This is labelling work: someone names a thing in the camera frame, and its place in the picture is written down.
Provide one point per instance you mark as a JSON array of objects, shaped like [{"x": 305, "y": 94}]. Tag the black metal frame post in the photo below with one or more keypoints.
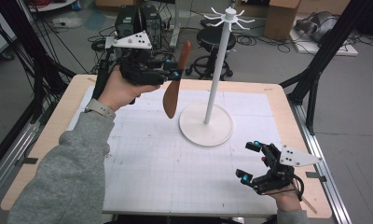
[{"x": 327, "y": 53}]

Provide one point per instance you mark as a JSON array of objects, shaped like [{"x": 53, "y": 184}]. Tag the grey padded device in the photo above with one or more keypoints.
[{"x": 316, "y": 26}]

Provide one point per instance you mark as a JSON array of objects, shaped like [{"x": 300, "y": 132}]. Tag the white floor platform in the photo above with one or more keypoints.
[{"x": 327, "y": 46}]

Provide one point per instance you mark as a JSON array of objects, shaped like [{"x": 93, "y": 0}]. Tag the black metal frame strut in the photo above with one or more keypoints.
[{"x": 26, "y": 53}]

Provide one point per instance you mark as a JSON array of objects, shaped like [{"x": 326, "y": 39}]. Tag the open cardboard box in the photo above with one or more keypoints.
[{"x": 281, "y": 18}]

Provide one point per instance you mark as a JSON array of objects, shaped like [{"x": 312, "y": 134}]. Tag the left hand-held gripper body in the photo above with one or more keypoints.
[{"x": 138, "y": 70}]

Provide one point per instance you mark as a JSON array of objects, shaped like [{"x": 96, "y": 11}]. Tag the black computer tower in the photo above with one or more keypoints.
[
  {"x": 151, "y": 25},
  {"x": 127, "y": 21}
]

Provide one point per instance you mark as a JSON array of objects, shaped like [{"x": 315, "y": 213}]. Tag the white grid mat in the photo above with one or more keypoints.
[{"x": 181, "y": 161}]

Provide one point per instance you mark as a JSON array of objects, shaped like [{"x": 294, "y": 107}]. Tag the beige band wristwatch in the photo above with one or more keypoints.
[{"x": 100, "y": 108}]

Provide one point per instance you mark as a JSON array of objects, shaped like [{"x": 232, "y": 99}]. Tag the white desk leg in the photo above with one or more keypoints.
[{"x": 174, "y": 25}]

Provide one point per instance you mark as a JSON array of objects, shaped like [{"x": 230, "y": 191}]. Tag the person's right hand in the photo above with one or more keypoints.
[{"x": 288, "y": 199}]

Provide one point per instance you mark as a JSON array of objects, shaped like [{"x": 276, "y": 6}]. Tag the black round stool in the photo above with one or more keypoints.
[{"x": 214, "y": 39}]

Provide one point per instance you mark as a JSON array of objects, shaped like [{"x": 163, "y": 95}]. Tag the wooden spatula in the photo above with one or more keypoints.
[{"x": 172, "y": 99}]

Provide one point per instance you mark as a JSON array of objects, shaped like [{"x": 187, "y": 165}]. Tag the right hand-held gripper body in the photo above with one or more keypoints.
[{"x": 281, "y": 177}]

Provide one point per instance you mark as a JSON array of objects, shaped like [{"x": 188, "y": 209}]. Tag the white rack stand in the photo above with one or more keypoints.
[{"x": 206, "y": 127}]

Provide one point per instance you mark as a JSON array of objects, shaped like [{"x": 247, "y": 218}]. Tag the black tape piece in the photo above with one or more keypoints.
[
  {"x": 315, "y": 176},
  {"x": 27, "y": 160}
]

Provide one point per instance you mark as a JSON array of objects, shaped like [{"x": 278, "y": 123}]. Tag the person's left hand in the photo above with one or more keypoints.
[{"x": 116, "y": 91}]

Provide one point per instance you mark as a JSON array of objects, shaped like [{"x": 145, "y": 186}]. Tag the aluminium rail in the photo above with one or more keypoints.
[
  {"x": 324, "y": 174},
  {"x": 10, "y": 161}
]

